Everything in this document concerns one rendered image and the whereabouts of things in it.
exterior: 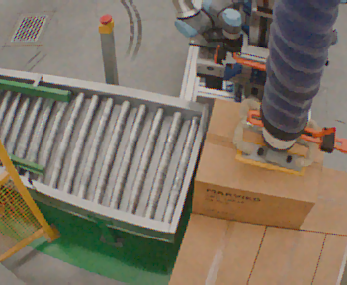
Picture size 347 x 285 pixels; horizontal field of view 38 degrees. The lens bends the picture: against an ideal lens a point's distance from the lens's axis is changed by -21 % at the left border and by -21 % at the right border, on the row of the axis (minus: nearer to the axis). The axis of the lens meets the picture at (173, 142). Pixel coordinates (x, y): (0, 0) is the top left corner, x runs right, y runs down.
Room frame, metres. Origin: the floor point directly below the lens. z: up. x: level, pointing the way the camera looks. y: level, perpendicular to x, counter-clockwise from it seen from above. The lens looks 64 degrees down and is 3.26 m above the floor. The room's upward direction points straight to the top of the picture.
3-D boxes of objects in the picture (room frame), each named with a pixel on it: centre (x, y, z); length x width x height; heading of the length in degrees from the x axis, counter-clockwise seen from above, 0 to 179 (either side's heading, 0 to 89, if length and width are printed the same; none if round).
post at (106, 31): (1.83, 0.34, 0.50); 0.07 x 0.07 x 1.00; 75
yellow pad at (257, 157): (1.01, -0.42, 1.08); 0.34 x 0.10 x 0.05; 74
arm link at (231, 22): (1.44, -0.24, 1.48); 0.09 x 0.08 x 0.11; 37
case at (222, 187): (1.10, -0.43, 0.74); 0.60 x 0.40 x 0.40; 75
